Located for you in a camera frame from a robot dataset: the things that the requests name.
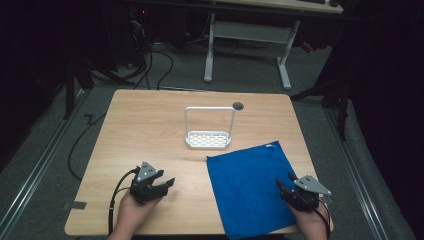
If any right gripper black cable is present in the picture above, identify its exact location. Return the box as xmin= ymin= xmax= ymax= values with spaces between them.
xmin=293 ymin=189 xmax=333 ymax=233

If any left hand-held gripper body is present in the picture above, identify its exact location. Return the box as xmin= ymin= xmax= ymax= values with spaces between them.
xmin=129 ymin=161 xmax=169 ymax=205

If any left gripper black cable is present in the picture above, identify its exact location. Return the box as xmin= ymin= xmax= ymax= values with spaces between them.
xmin=107 ymin=167 xmax=140 ymax=236

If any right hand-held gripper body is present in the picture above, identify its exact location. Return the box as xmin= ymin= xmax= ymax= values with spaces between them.
xmin=281 ymin=174 xmax=333 ymax=212

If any metal floor rail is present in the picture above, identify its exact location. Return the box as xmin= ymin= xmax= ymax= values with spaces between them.
xmin=0 ymin=88 xmax=88 ymax=234
xmin=324 ymin=108 xmax=391 ymax=240

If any blue cloth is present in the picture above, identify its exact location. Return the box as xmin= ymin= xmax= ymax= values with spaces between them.
xmin=206 ymin=140 xmax=313 ymax=240

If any person's right hand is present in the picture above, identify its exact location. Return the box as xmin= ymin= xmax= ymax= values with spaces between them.
xmin=287 ymin=201 xmax=334 ymax=240

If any grey tape piece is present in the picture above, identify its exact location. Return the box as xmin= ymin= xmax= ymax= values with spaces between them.
xmin=63 ymin=200 xmax=88 ymax=211

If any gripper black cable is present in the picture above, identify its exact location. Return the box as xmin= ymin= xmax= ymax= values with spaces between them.
xmin=107 ymin=167 xmax=140 ymax=236
xmin=293 ymin=189 xmax=333 ymax=233

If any black stand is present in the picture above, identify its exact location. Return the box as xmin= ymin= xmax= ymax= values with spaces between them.
xmin=62 ymin=56 xmax=134 ymax=120
xmin=290 ymin=63 xmax=355 ymax=142

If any white-legged desk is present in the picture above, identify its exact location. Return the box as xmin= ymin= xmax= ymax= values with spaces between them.
xmin=203 ymin=0 xmax=344 ymax=91

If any bundle of black cables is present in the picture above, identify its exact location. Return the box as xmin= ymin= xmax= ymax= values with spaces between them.
xmin=126 ymin=6 xmax=175 ymax=91

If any white rack with handle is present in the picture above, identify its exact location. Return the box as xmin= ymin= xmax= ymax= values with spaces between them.
xmin=183 ymin=105 xmax=237 ymax=150

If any black floor cable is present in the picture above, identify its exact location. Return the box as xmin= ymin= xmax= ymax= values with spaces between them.
xmin=67 ymin=113 xmax=107 ymax=182

